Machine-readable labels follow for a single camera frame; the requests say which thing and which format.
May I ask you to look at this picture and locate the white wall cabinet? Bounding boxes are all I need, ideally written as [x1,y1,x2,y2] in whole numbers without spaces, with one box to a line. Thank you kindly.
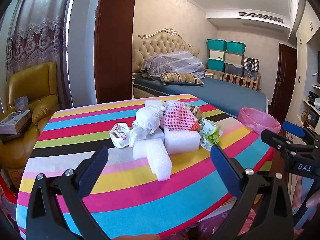
[285,0,320,205]

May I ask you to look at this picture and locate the angled white foam block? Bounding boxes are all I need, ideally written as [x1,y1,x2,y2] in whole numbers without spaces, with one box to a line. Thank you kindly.
[132,138,173,182]

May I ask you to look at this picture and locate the lace curtain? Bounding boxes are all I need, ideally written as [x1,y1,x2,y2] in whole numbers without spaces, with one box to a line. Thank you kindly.
[0,0,75,110]

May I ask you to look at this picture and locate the pink foam net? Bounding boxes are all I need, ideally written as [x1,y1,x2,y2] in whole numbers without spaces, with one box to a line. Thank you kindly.
[160,100,198,132]

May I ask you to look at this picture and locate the children's book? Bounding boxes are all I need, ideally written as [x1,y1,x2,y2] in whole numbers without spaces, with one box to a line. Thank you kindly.
[14,96,29,111]

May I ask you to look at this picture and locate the houndstooth bag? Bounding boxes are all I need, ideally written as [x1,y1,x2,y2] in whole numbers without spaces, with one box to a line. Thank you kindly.
[243,56,260,70]

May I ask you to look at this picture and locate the small white printed wrapper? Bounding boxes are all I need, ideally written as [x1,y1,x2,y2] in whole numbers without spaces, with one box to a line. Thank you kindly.
[109,122,131,148]

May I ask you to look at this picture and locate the dark brown door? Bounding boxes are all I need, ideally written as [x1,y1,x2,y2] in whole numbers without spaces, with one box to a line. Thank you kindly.
[270,43,298,120]

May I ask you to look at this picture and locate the brown wooden wardrobe panel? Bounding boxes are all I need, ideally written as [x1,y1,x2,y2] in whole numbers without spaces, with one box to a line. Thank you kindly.
[94,0,138,105]

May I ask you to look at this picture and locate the wooden crib rail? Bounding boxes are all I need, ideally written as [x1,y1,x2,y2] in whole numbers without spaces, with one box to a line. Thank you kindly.
[204,67,262,91]

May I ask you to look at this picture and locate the black box on shelf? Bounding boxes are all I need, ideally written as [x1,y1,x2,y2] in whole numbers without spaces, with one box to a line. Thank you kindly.
[305,109,320,128]
[308,91,320,107]

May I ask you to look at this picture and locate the person's right hand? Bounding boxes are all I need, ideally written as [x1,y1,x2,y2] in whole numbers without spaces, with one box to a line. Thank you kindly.
[292,175,320,228]

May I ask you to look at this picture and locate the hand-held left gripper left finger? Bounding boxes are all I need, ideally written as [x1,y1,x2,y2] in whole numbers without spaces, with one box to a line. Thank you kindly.
[26,145,110,240]

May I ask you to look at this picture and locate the flat printed cardboard box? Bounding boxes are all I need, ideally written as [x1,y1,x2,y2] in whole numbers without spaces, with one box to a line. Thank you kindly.
[0,110,32,135]

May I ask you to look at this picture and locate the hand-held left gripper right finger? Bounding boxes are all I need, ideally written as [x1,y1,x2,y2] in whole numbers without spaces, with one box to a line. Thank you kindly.
[210,144,294,240]

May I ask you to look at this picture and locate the white plastic bag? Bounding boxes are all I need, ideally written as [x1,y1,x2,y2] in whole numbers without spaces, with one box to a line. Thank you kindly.
[129,105,167,148]

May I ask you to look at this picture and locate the white foam cube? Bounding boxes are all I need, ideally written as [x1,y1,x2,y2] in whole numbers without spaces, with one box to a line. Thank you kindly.
[164,126,202,155]

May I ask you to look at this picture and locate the white foam piece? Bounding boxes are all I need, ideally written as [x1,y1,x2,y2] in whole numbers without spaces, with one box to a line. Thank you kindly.
[144,100,167,111]

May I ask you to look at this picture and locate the striped brown pillow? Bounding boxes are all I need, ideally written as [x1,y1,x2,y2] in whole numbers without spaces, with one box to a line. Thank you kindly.
[160,72,204,86]

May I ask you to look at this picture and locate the pink trash bin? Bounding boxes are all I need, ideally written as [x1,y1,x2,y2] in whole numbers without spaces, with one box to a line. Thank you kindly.
[237,107,282,135]

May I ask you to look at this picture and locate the beige tufted headboard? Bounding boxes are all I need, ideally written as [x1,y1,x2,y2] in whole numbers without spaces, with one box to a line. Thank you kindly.
[132,28,200,75]

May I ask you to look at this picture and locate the bed with blue sheet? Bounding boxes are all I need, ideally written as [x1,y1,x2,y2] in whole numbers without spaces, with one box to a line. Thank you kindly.
[132,76,268,117]

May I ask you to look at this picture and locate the beige storage box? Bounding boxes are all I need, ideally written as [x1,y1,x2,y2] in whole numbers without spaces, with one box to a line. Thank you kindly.
[209,49,226,61]
[224,52,244,66]

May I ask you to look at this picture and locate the white air vent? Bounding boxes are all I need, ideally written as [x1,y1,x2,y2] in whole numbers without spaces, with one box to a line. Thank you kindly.
[238,12,285,23]

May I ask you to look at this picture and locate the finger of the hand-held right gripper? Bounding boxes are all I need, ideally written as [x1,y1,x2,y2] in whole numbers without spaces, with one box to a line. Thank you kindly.
[260,129,320,156]
[282,121,320,145]

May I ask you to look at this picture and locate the teal storage box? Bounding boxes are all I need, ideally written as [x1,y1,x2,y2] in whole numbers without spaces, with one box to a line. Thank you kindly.
[226,40,247,55]
[207,39,227,51]
[207,58,226,72]

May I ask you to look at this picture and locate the yellow leather armchair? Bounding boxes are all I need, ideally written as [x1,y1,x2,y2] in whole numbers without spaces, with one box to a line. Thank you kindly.
[0,62,60,190]

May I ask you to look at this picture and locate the grey patterned duvet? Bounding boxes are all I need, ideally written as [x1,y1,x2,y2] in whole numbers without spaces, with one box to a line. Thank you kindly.
[141,51,206,80]

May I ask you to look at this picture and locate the striped colourful tablecloth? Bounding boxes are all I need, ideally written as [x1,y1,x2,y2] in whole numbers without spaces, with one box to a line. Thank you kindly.
[16,94,275,239]

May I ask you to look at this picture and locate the light green snack wrapper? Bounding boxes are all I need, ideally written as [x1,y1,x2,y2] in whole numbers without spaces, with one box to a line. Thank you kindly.
[199,117,223,152]

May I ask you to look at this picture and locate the brown food packet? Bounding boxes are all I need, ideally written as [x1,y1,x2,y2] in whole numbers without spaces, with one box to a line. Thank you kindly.
[184,102,203,120]

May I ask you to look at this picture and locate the grey clear storage box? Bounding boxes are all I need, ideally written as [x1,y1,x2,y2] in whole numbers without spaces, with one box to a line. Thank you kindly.
[224,63,244,77]

